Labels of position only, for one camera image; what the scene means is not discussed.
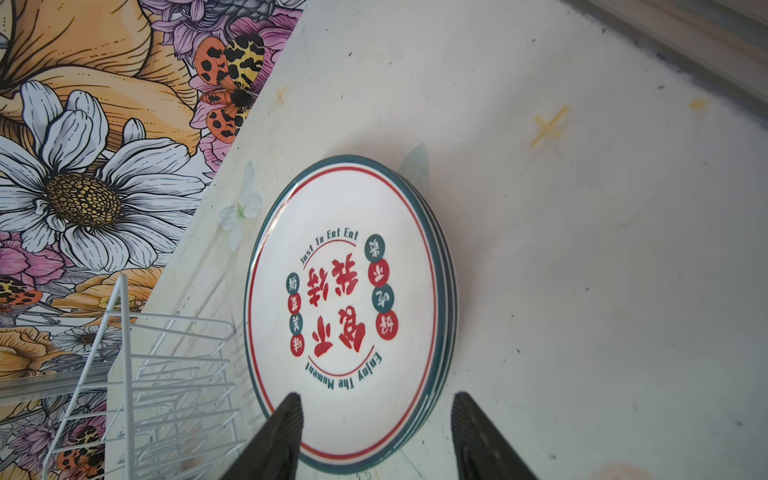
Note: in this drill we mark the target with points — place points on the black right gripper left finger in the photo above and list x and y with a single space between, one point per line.
274 451

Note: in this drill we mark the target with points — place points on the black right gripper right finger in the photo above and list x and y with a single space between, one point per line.
481 451

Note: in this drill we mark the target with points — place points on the white plate red characters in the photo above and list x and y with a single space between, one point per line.
343 305

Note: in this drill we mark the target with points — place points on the white plate green rim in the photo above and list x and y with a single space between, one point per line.
451 316

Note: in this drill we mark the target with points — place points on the white wire dish rack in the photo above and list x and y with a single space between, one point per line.
161 396

